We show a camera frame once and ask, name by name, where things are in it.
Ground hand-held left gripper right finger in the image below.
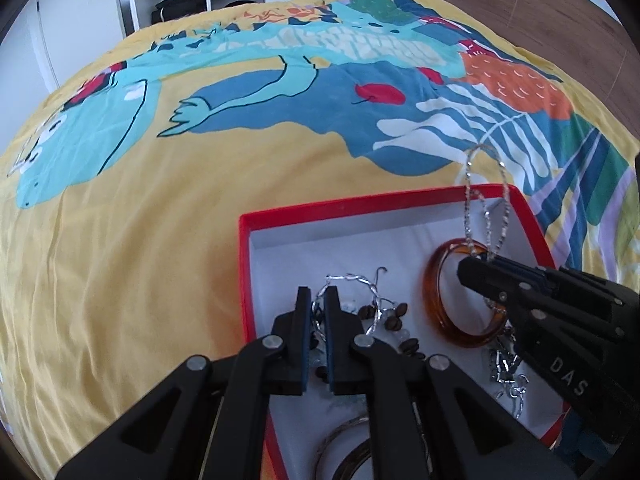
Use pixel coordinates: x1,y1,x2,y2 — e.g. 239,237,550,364
324,287,581,480

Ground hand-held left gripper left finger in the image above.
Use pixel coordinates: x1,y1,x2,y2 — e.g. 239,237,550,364
55,286,312,480

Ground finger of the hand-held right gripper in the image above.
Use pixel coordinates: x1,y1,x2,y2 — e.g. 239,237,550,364
457,258,618,346
495,259,640,333

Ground amber bangle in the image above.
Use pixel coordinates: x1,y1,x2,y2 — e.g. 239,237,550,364
424,240,508,348

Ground chunky silver chain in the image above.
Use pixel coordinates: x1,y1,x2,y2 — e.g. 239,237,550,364
486,327,532,418

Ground silver link chain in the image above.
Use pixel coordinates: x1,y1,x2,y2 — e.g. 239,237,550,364
311,266,396,336

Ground brown beaded bracelet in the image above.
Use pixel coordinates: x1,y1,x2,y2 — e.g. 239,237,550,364
310,301,426,366

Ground twisted silver hoop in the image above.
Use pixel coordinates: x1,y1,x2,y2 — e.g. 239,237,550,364
314,415,371,480

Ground red jewelry box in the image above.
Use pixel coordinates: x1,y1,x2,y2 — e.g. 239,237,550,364
238,185,568,480

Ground yellow printed blanket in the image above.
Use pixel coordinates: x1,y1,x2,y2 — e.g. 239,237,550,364
0,0,640,480

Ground dark folded clothes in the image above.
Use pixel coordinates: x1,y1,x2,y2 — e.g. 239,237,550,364
152,0,263,25

